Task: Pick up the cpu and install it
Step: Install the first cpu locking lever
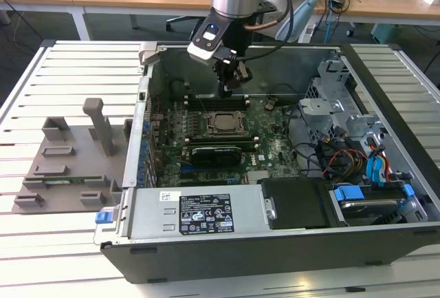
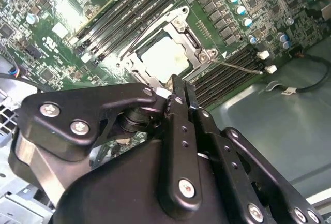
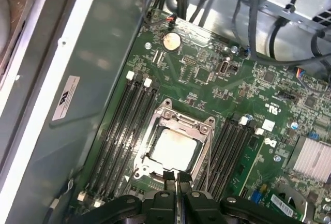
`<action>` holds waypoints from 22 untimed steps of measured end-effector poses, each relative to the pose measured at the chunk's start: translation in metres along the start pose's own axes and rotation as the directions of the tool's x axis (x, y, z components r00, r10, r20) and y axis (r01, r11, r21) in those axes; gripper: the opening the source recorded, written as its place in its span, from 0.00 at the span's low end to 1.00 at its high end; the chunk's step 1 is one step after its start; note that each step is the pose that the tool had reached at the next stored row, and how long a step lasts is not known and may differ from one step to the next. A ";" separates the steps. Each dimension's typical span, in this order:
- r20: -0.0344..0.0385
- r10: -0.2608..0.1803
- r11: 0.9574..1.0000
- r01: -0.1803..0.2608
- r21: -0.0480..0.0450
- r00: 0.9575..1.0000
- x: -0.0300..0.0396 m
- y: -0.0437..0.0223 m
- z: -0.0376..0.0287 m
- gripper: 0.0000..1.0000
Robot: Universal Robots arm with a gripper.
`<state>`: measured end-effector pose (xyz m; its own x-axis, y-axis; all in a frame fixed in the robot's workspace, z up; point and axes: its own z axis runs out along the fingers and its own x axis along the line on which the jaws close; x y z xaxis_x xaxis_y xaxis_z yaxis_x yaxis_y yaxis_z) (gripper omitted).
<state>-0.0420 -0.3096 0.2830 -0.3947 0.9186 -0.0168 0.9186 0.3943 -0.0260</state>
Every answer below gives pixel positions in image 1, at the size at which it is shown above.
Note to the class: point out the silver CPU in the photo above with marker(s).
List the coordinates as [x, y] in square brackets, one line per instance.
[225, 124]

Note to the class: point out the CPU socket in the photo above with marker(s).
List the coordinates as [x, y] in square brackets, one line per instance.
[206, 134]

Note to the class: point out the black office chair base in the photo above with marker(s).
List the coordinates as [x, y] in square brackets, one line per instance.
[200, 21]

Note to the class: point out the black RAM slot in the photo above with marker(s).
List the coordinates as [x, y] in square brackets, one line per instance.
[211, 103]
[211, 95]
[211, 107]
[211, 99]

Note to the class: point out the white power strip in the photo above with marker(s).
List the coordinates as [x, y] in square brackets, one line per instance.
[307, 33]

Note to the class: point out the coin cell battery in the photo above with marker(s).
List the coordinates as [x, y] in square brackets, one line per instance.
[270, 105]

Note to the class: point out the metal locking lever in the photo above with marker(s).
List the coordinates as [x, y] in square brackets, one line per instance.
[201, 102]

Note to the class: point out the silver drive cage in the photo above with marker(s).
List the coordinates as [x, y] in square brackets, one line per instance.
[319, 108]

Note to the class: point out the green motherboard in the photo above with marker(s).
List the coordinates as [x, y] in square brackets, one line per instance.
[271, 139]

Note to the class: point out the black graphics card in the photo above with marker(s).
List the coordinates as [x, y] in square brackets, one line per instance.
[214, 156]

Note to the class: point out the silver chipset heatsink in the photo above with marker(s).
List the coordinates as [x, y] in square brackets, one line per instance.
[258, 177]

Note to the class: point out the teal box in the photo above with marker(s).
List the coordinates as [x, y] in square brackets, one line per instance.
[385, 33]

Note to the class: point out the black plastic shroud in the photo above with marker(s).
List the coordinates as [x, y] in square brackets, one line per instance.
[295, 205]

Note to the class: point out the silver power supply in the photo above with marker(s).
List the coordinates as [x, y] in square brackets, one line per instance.
[154, 208]

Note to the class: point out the grey parts rack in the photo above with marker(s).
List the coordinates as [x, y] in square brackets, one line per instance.
[82, 174]

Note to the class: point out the hard disk in blue carrier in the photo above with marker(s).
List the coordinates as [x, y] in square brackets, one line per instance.
[364, 208]

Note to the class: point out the black PC case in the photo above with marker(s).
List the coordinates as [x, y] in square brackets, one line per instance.
[240, 260]

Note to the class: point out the blue case latch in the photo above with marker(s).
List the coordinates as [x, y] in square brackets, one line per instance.
[103, 217]

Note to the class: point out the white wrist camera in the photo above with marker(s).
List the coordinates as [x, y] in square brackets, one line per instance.
[204, 50]

